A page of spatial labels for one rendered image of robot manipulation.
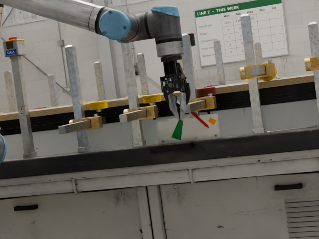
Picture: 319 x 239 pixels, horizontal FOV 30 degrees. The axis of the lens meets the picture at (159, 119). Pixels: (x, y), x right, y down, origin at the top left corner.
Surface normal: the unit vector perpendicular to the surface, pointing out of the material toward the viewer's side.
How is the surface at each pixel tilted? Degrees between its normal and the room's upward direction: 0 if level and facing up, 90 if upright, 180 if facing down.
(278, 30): 90
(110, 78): 90
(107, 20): 92
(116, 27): 92
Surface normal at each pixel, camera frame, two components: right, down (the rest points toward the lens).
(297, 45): -0.33, 0.09
